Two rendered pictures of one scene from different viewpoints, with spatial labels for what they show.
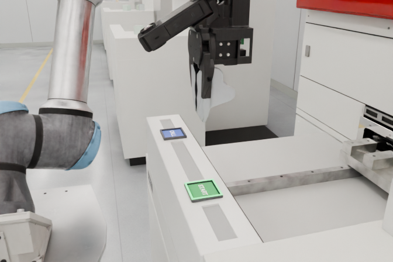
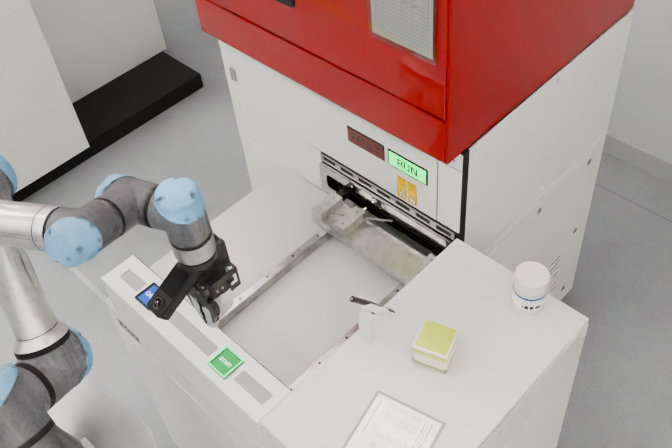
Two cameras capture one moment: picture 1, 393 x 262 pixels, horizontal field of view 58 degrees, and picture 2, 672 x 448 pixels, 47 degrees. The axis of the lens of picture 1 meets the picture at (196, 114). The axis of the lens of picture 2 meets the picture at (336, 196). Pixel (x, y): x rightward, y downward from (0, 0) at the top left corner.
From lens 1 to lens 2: 1.09 m
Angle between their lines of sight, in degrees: 33
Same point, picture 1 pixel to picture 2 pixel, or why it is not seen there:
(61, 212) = (81, 423)
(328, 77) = (270, 112)
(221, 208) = (248, 373)
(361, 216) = (346, 288)
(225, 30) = (218, 281)
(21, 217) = not seen: outside the picture
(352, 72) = (297, 117)
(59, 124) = (54, 361)
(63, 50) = (14, 290)
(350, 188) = (330, 255)
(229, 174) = not seen: hidden behind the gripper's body
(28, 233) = not seen: outside the picture
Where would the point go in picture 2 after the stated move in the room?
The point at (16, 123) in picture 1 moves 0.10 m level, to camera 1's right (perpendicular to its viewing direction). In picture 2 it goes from (25, 389) to (75, 365)
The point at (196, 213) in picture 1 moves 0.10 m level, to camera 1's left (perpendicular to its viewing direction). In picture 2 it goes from (233, 388) to (188, 413)
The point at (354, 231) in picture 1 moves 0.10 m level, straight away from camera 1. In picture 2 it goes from (344, 350) to (341, 311)
